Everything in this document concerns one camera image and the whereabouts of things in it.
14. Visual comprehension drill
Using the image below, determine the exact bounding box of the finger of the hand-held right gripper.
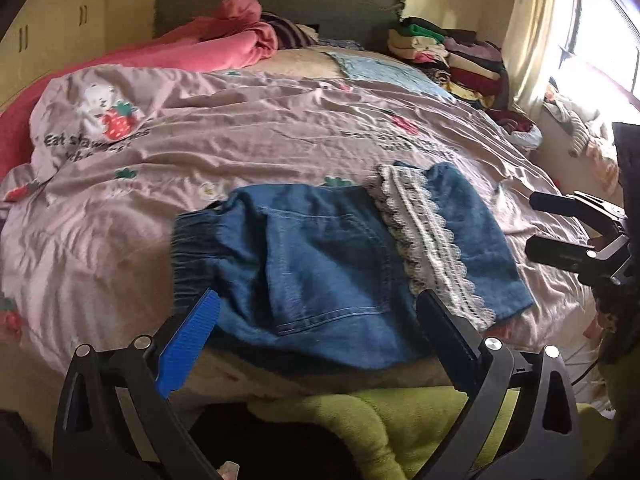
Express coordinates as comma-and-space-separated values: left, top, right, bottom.
525, 235, 631, 274
529, 191, 626, 226

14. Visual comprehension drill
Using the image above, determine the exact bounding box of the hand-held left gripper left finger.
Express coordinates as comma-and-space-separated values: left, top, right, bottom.
51, 287, 223, 480

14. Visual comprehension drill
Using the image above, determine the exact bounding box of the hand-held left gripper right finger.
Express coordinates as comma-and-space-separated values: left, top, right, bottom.
416, 288, 586, 480

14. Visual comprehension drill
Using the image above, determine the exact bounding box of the blue denim pants lace trim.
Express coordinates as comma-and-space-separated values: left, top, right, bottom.
171, 160, 535, 373

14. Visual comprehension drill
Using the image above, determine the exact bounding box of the person's right forearm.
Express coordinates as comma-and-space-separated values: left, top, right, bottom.
595, 280, 640, 366

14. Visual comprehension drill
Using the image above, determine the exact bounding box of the crumpled white striped garment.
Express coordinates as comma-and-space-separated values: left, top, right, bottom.
542, 77, 623, 196

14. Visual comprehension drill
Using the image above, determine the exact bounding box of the green fleece blanket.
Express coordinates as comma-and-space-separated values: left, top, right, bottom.
247, 385, 616, 480

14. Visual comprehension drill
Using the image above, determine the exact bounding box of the window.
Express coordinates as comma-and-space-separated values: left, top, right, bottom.
555, 0, 640, 91

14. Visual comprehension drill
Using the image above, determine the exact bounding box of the cream curtain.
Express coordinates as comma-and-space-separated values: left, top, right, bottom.
512, 0, 583, 121

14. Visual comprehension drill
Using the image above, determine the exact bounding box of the pile of folded clothes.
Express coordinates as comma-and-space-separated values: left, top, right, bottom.
387, 16, 543, 151

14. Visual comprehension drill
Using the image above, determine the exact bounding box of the pink strawberry print duvet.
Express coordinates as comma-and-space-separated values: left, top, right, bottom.
0, 67, 601, 411

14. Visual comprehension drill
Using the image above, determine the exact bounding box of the light blue mat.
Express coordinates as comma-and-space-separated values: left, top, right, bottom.
325, 50, 451, 98

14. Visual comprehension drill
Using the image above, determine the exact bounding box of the blue patterned pillow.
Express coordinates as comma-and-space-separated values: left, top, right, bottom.
317, 37, 366, 52

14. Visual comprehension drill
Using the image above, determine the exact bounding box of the pink fleece blanket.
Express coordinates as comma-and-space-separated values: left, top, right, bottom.
0, 0, 278, 181

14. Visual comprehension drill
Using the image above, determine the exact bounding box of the beige bed sheet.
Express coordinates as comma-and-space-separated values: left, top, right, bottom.
250, 45, 351, 81

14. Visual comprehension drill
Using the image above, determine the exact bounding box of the green padded headboard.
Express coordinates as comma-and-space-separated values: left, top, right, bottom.
152, 0, 406, 51

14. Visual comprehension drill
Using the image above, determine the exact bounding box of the cream wardrobe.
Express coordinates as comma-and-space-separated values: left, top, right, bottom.
0, 0, 156, 91

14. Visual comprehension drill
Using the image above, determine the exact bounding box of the black cable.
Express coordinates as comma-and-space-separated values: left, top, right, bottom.
570, 350, 608, 387

